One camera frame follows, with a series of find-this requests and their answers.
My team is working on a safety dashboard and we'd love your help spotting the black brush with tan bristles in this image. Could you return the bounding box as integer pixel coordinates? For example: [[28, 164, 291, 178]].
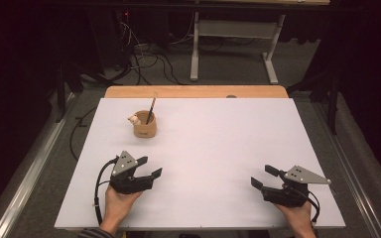
[[145, 92, 159, 125]]

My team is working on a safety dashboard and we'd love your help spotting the white metal desk frame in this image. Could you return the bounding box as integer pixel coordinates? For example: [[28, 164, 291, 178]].
[[190, 11, 287, 85]]

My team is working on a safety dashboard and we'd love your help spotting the bundle of floor cables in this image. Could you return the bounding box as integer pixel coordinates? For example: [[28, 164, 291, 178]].
[[117, 19, 188, 86]]

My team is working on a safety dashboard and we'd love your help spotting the person's left hand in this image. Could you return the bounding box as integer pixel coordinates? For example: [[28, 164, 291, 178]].
[[99, 184, 144, 236]]

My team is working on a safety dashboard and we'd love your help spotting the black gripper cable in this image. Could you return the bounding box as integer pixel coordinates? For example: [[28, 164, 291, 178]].
[[289, 184, 321, 225], [93, 157, 120, 227]]

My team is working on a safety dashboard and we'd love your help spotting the wooden cup with bear figure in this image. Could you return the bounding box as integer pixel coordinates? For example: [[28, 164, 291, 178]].
[[127, 110, 158, 139]]

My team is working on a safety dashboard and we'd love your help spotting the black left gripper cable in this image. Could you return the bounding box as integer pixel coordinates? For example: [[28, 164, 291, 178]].
[[93, 157, 120, 227]]

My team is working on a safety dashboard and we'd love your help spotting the white board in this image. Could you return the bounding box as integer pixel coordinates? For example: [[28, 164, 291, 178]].
[[54, 97, 346, 230]]

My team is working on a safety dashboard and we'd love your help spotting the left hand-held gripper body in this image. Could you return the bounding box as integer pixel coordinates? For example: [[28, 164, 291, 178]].
[[108, 150, 156, 195]]

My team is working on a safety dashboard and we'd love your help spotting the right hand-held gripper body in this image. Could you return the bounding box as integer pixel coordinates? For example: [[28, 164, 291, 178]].
[[261, 165, 332, 208]]

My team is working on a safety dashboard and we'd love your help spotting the black metal stand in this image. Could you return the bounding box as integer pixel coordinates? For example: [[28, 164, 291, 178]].
[[55, 62, 83, 124], [287, 67, 341, 136]]

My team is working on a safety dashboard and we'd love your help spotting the person's right hand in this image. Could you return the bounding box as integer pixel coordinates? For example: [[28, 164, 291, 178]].
[[273, 200, 316, 238]]

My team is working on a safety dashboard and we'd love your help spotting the aluminium floor rail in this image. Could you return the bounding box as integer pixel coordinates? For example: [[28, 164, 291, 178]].
[[0, 92, 80, 238], [311, 98, 381, 238]]

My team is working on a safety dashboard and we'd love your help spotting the striped sleeve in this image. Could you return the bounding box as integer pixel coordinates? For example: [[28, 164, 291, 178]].
[[77, 227, 114, 238]]

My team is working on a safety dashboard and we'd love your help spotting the black floor cable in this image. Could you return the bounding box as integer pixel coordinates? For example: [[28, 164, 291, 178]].
[[68, 105, 99, 162]]

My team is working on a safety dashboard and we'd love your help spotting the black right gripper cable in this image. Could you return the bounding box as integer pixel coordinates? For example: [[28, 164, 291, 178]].
[[289, 184, 321, 225]]

